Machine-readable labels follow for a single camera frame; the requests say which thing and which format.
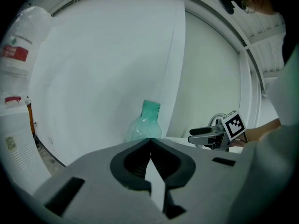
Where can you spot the white plastic bag with label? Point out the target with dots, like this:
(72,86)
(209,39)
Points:
(18,71)

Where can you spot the person's right forearm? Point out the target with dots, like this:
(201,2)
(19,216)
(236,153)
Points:
(261,130)

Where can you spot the green transparent plastic bottle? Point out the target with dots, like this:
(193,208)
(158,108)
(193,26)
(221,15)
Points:
(144,127)

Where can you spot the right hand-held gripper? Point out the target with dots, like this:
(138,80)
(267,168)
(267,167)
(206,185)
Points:
(233,126)

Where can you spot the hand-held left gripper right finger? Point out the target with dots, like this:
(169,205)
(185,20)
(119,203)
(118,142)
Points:
(205,183)

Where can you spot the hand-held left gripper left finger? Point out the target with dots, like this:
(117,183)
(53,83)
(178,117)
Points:
(98,195)

